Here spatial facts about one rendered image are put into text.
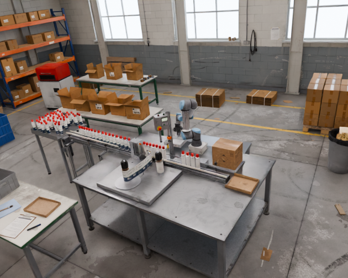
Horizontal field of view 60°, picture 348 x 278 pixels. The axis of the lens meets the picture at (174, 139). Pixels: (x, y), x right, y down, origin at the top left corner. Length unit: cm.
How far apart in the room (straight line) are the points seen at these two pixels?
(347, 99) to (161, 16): 581
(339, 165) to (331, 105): 148
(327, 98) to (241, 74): 330
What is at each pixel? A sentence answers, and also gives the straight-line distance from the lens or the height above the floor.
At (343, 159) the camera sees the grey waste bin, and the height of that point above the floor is 29.
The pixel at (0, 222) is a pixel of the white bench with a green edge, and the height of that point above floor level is 80.
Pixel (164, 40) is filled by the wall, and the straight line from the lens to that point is 986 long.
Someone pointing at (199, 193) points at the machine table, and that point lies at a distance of 340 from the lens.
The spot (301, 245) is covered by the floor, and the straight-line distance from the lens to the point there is 412.
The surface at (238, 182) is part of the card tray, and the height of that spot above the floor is 83.
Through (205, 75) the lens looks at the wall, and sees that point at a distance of 946.
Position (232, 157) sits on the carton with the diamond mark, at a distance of 364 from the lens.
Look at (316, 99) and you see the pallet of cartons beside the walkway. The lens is 640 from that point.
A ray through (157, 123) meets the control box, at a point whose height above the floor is 140.
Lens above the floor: 292
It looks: 27 degrees down
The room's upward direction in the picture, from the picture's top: 6 degrees counter-clockwise
